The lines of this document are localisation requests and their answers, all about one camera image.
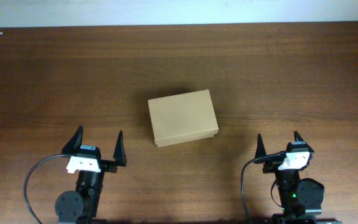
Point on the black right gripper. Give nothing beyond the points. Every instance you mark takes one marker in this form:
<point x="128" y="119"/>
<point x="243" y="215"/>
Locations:
<point x="261" y="151"/>

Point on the brown cardboard box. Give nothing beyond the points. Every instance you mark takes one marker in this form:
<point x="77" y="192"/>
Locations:
<point x="182" y="118"/>

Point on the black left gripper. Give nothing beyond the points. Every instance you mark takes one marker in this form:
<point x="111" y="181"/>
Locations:
<point x="119" y="156"/>

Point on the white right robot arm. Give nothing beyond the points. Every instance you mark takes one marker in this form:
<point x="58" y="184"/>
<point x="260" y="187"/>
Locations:
<point x="300" y="199"/>

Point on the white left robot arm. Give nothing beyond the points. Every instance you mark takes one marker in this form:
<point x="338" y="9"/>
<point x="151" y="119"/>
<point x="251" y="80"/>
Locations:
<point x="81" y="205"/>

